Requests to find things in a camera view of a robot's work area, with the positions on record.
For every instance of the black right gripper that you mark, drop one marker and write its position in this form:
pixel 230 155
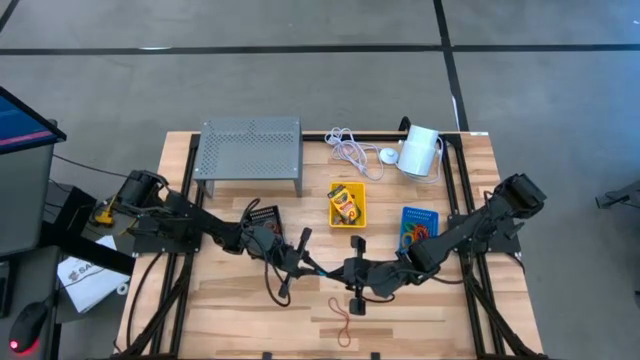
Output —
pixel 375 280

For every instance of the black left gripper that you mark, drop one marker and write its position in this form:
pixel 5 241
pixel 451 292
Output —
pixel 292 262

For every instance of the yellow spiral wrist coil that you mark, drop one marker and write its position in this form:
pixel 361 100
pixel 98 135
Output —
pixel 404 240

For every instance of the Crayola crayon box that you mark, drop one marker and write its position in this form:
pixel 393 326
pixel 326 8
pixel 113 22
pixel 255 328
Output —
pixel 345 205

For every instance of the orange spiral wrist coil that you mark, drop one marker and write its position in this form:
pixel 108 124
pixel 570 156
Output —
pixel 427 232

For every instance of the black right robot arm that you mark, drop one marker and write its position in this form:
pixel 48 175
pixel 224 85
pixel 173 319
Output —
pixel 465 230

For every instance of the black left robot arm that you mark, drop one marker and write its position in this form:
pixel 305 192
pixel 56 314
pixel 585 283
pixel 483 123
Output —
pixel 200 220

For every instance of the white cylindrical desk lamp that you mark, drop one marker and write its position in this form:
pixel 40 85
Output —
pixel 417 150

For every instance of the long red rubber band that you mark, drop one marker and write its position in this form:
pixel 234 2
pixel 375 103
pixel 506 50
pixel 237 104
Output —
pixel 339 309

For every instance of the black plastic basket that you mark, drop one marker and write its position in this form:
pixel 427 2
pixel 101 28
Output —
pixel 265 216

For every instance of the yellow plastic basket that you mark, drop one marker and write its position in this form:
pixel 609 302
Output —
pixel 361 200

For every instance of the blue plastic basket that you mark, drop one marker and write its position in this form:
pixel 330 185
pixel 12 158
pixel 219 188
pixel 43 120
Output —
pixel 432 215

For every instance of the grey perforated metal shelf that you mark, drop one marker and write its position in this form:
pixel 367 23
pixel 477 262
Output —
pixel 250 147

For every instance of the white tape roll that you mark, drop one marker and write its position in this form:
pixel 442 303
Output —
pixel 118 289

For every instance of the yellow clamp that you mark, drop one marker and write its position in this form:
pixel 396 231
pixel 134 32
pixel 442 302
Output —
pixel 104 217

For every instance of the white printed booklet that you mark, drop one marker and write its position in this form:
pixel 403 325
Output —
pixel 90 285

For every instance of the black computer mouse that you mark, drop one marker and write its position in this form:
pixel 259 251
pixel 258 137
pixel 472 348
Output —
pixel 27 325

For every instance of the grey computer cabinet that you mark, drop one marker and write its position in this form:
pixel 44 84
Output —
pixel 25 200

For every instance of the black keyboard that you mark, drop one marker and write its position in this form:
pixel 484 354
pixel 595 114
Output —
pixel 6 290

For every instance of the computer monitor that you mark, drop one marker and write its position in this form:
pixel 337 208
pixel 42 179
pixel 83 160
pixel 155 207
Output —
pixel 20 125

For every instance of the black frame bracket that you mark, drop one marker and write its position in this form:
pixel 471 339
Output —
pixel 375 356
pixel 267 356

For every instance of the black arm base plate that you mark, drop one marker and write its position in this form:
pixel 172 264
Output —
pixel 165 245
pixel 500 245

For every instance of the black cart frame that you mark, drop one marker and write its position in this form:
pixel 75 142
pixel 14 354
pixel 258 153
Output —
pixel 90 252

